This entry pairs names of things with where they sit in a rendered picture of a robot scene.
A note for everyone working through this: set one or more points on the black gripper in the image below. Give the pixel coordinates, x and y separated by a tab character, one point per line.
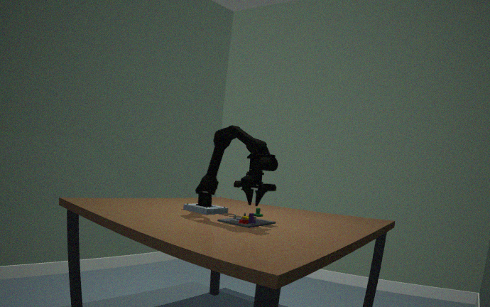
262	188

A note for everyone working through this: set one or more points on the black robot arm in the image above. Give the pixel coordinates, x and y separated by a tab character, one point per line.
260	159

